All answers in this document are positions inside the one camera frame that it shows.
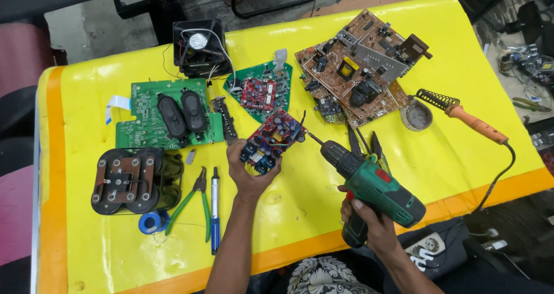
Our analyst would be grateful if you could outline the yellow green handled cutters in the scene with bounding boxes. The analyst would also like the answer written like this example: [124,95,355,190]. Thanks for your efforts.
[346,124,393,176]

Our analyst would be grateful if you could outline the person's right hand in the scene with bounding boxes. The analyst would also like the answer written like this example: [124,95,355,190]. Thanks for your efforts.
[338,184,403,259]

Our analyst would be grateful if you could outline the black round speaker assembly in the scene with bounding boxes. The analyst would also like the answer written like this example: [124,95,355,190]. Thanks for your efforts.
[90,146,185,216]

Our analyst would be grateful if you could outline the person's patterned black clothing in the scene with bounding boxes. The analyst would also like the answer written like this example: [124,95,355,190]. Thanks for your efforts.
[249,218,554,294]

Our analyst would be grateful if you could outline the green triangular circuit board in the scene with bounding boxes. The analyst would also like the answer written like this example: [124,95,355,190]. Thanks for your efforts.
[223,61,294,124]

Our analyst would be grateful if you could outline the brown circuit board underneath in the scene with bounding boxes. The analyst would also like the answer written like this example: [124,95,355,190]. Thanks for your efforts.
[312,79,413,129]

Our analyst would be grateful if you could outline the small red square circuit board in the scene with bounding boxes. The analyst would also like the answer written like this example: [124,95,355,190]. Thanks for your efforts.
[240,77,278,112]

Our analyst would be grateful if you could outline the blue silver desoldering pump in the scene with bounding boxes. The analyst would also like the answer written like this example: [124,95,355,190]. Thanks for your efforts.
[210,167,222,256]

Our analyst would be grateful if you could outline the white power strip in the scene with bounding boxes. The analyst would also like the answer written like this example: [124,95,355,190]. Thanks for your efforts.
[404,232,447,260]

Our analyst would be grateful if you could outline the heap of tools and parts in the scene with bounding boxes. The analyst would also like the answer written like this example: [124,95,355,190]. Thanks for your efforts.
[497,42,554,113]

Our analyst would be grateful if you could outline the green speaker circuit board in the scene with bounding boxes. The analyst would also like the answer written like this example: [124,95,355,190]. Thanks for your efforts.
[115,78,225,151]

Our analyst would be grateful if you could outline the white flat ribbon cable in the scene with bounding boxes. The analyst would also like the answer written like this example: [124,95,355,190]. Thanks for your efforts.
[105,95,132,126]

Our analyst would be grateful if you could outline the green handled pliers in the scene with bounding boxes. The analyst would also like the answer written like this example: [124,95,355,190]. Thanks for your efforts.
[164,166,212,244]

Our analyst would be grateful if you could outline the grey flat ribbon cable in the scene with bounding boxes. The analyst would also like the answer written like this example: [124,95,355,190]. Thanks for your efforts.
[272,48,289,72]

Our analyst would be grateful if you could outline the pink seat cushion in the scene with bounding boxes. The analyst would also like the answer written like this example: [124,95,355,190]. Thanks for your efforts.
[0,22,55,98]

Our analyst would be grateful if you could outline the yellow plastic table cover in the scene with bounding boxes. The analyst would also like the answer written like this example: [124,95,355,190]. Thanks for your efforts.
[35,0,554,294]

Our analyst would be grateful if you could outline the white power plug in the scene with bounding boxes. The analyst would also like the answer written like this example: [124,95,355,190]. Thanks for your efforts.
[480,228,509,252]

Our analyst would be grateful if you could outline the red capacitor circuit board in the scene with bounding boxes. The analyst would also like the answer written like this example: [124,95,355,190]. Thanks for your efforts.
[240,108,309,176]

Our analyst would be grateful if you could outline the large brown circuit board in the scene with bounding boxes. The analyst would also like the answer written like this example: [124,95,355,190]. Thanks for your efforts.
[295,8,433,113]

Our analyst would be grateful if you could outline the green cordless drill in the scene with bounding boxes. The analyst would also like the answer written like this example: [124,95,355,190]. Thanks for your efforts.
[307,131,427,249]

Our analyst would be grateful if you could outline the narrow black circuit board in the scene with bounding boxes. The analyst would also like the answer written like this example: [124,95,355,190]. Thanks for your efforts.
[210,96,239,147]

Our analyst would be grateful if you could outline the orange handled soldering iron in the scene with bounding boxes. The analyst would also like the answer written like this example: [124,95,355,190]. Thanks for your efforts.
[415,88,517,213]

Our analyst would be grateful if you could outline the person's left hand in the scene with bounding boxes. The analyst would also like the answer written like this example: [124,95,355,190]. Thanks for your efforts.
[227,138,283,199]

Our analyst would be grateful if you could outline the black oval speaker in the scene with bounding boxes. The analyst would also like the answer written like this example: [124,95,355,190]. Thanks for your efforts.
[157,92,188,140]
[180,89,208,134]

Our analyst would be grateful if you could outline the black cooling fan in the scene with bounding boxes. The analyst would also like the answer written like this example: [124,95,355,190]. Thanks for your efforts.
[172,18,233,79]

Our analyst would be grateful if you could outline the blue solder spool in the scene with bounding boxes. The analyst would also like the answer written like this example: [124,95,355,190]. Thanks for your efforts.
[138,210,171,236]

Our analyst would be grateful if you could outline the black chair base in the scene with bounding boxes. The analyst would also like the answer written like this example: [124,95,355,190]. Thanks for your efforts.
[113,0,188,44]

